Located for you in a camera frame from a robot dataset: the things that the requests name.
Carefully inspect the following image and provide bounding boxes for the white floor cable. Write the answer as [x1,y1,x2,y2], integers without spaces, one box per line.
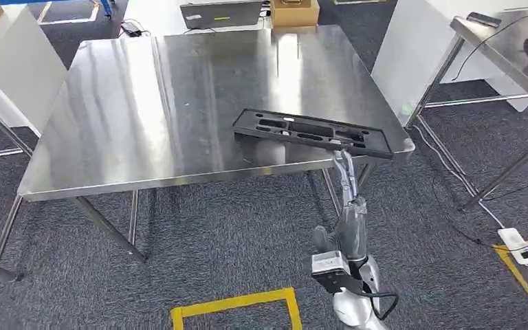
[410,122,507,230]

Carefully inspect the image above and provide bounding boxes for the black power adapter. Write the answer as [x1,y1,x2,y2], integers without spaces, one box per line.
[119,19,152,39]

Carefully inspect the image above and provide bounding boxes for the black table cable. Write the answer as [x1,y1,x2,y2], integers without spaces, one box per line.
[450,13,528,83]

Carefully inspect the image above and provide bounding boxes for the grey laptop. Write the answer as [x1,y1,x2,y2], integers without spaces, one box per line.
[179,0,264,31]

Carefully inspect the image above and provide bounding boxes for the white board panel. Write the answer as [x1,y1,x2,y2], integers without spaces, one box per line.
[371,0,528,127]
[0,5,68,138]

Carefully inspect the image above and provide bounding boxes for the white power strip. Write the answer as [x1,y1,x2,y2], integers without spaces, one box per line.
[496,227,528,267]

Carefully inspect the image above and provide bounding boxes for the stainless steel table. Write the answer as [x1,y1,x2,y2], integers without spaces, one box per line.
[404,6,528,212]
[0,24,417,282]

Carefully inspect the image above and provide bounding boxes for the black plastic panel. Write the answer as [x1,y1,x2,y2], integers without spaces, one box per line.
[232,107,394,160]

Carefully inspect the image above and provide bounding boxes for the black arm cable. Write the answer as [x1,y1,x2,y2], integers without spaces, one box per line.
[358,290,401,322]

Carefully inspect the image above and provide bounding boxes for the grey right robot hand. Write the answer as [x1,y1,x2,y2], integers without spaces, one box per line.
[311,148,370,266]

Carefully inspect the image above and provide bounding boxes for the black floor cable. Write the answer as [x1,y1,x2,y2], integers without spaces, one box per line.
[431,174,528,250]

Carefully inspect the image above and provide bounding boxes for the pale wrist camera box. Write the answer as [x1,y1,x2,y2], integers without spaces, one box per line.
[309,250,366,296]

